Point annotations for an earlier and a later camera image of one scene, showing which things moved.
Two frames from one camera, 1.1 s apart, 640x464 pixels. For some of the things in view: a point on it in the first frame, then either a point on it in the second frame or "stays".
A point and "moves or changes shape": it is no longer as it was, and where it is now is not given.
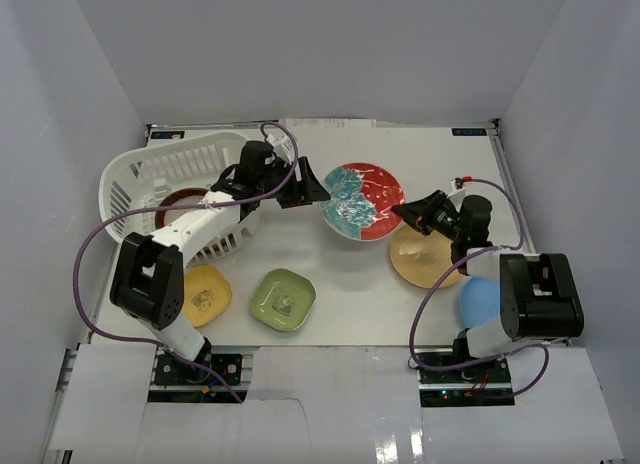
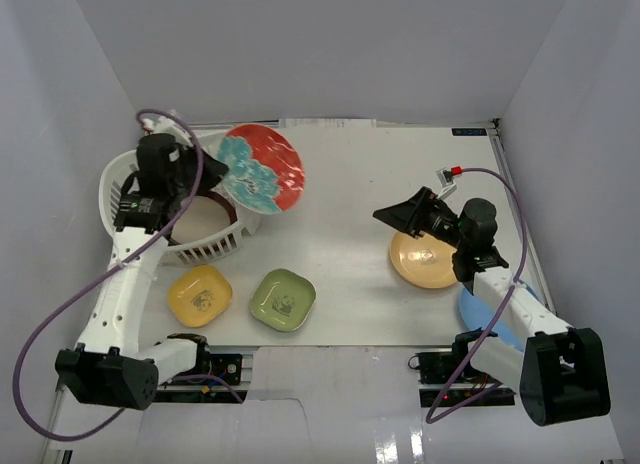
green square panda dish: (283, 299) stays
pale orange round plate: (423, 260) stays
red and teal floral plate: (362, 197) moves or changes shape
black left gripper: (297, 182) to (189, 169)
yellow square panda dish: (207, 294) stays
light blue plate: (480, 301) stays
